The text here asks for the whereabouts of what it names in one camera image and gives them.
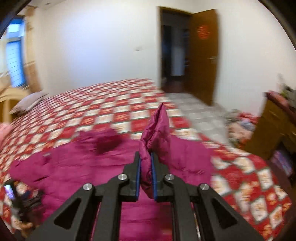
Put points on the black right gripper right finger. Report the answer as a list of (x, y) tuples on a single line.
[(197, 212)]

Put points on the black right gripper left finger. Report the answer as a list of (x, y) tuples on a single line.
[(93, 212)]

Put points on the magenta down jacket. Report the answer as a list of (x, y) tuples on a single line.
[(95, 157)]

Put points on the pile of clothes on floor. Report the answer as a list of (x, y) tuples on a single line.
[(240, 127)]

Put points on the clothes heap on dresser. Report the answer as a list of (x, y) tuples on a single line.
[(286, 91)]

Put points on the red patterned bed quilt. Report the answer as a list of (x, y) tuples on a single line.
[(244, 180)]

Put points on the pink folded blanket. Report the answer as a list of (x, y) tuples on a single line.
[(5, 129)]

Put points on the grey striped pillow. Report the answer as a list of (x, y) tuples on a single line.
[(27, 103)]

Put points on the cream wooden headboard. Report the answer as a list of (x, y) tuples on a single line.
[(10, 96)]

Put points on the brown wooden dresser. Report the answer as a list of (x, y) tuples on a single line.
[(275, 131)]

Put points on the beige curtain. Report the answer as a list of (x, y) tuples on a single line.
[(29, 60)]

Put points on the window with blue glass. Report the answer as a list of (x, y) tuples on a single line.
[(14, 51)]

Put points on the brown wooden door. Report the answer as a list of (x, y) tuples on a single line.
[(201, 73)]

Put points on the red paper door decoration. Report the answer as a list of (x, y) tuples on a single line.
[(203, 32)]

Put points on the brass door handle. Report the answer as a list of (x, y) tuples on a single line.
[(213, 59)]

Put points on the white wall switch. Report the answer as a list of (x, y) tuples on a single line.
[(138, 49)]

